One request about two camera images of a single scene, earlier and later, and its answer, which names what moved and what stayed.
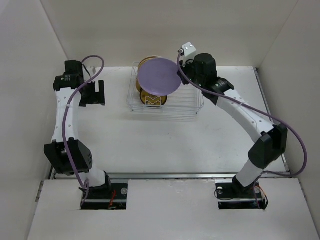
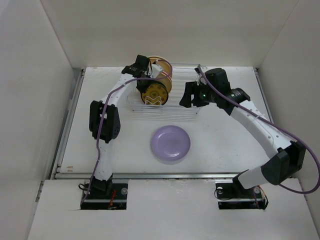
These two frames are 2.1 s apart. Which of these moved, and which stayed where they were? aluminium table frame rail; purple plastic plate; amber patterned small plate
Moved: purple plastic plate
Stayed: amber patterned small plate; aluminium table frame rail
